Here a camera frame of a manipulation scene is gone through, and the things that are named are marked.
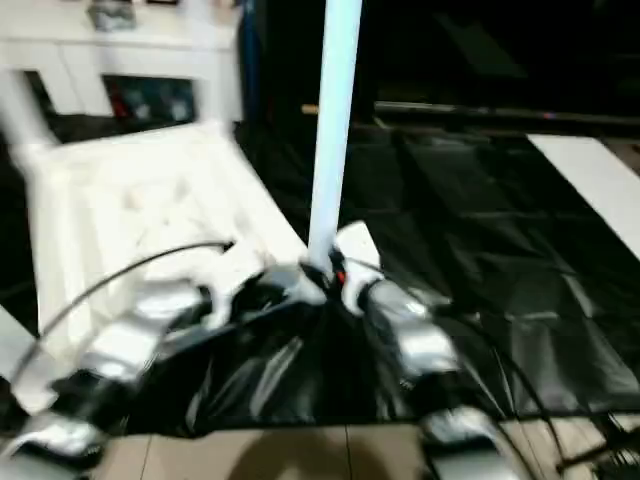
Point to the white plastic table top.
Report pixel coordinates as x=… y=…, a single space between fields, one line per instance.
x=130 y=200

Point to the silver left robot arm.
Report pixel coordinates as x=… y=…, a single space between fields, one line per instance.
x=130 y=340

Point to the black plastic mat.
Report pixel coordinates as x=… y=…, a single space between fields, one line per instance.
x=480 y=260

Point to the small tan tag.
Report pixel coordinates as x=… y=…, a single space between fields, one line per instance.
x=310 y=108

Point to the white flat board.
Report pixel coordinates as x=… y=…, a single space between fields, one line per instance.
x=595 y=180

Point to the white glass-door cabinet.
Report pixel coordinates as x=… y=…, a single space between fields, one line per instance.
x=120 y=45

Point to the crumpled grey object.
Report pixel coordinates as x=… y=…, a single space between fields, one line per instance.
x=110 y=13

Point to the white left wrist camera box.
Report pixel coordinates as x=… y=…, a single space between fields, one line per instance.
x=235 y=275

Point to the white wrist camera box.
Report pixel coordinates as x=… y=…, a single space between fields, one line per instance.
x=358 y=250
x=235 y=275

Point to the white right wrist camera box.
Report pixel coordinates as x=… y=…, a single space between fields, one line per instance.
x=358 y=250

